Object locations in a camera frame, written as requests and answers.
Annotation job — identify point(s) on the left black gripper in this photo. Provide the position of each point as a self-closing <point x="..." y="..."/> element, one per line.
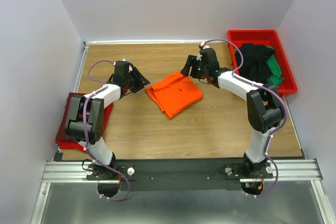
<point x="135" y="80"/>

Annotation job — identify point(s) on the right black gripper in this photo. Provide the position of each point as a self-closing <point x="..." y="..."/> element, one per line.
<point x="194" y="66"/>

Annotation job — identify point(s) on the orange t shirt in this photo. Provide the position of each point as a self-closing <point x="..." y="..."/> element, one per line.
<point x="174" y="94"/>

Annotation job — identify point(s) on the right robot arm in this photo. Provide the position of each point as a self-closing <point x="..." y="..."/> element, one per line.
<point x="266" y="111"/>

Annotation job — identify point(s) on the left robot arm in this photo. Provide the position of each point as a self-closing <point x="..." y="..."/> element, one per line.
<point x="85" y="118"/>

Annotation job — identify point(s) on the black t shirt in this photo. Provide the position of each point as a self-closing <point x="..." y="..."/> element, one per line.
<point x="254" y="66"/>

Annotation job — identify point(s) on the red plastic bin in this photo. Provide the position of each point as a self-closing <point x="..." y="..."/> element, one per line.
<point x="267" y="38"/>

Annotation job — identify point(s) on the green t shirt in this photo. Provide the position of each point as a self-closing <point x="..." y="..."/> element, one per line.
<point x="276" y="73"/>

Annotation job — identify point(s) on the bright red folded shirt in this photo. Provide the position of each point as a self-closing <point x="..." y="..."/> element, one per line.
<point x="75" y="145"/>

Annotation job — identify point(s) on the dark red folded shirt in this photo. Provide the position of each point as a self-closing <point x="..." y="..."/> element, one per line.
<point x="61" y="136"/>

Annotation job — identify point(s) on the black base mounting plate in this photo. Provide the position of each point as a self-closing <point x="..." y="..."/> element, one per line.
<point x="131" y="175"/>

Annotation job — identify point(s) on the aluminium extrusion rail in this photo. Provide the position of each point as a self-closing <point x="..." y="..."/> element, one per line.
<point x="293" y="195"/>

